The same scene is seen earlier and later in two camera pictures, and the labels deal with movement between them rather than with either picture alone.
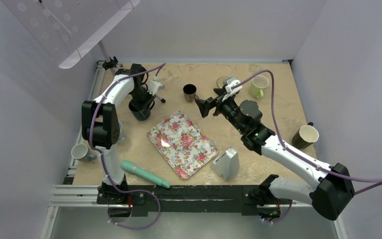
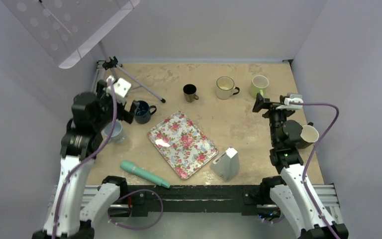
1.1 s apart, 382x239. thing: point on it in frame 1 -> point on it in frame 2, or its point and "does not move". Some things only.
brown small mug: x=189 y=90 does not move
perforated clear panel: x=62 y=28 does not move
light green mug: x=257 y=86 does not move
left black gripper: x=142 y=106 -> x=125 y=114
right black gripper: x=205 y=106 -> x=261 y=103
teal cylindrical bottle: x=129 y=166 does not move
